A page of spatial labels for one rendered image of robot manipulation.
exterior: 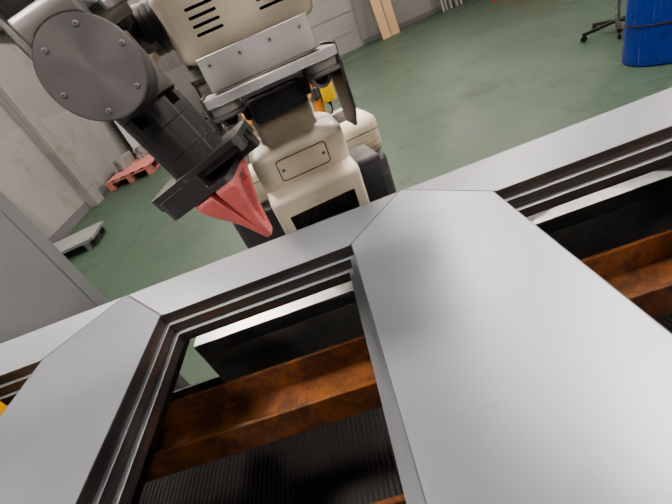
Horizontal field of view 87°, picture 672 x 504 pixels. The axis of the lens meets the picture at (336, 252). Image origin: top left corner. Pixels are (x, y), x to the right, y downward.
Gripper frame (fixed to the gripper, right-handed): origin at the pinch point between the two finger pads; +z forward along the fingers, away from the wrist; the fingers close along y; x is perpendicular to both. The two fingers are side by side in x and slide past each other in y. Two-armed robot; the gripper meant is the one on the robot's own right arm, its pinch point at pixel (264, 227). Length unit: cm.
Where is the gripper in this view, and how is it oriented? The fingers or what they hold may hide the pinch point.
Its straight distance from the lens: 38.2
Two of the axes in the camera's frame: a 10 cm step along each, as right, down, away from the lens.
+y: 8.2, -5.2, -2.5
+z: 5.7, 6.6, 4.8
